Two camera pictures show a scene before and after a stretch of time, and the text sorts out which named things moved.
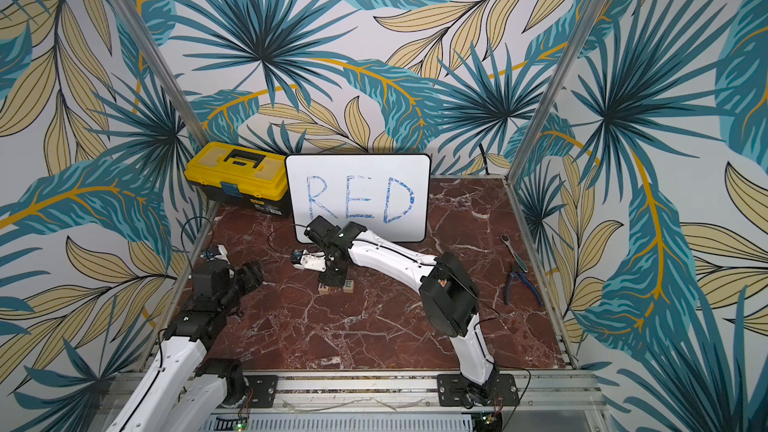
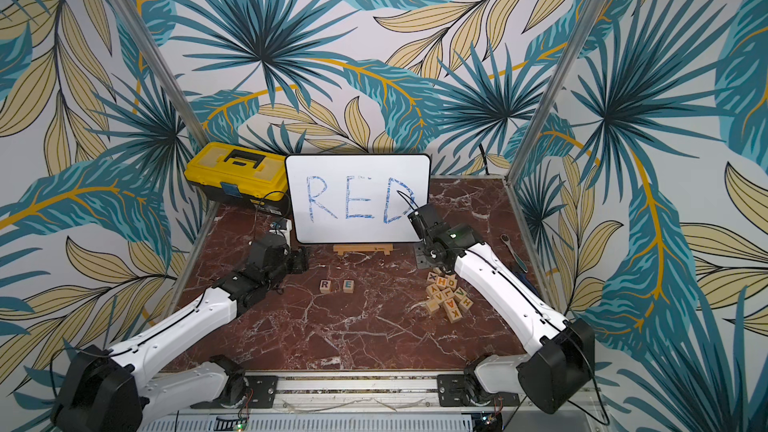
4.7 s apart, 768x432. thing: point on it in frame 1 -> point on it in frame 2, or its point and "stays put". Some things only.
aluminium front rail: x=547 y=402 stays put
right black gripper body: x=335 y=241 -> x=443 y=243
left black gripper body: x=244 y=281 -> x=295 y=262
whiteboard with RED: x=390 y=194 stays put
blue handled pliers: x=523 y=277 stays put
